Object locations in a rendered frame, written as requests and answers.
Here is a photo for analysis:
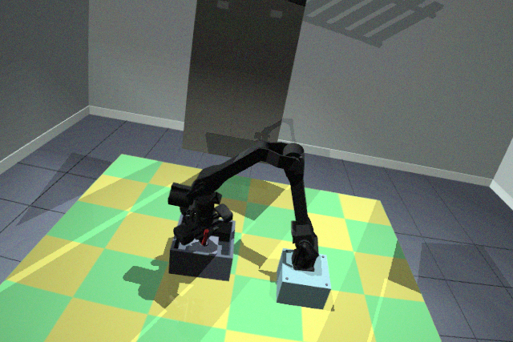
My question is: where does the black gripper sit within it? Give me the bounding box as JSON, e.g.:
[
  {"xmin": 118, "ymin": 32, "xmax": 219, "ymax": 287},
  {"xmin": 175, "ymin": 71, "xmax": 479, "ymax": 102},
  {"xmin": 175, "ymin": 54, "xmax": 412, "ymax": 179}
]
[{"xmin": 173, "ymin": 204, "xmax": 233, "ymax": 246}]

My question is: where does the red peg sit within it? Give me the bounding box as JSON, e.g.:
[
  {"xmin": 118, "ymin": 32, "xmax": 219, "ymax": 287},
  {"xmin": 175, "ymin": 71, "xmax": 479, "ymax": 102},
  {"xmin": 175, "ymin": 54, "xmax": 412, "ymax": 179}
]
[{"xmin": 201, "ymin": 229, "xmax": 209, "ymax": 246}]

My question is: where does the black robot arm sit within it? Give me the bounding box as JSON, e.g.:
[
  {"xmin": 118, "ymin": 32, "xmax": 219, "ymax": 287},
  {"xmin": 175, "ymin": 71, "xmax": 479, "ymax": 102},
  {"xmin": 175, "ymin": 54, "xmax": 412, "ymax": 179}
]
[{"xmin": 168, "ymin": 141, "xmax": 319, "ymax": 272}]

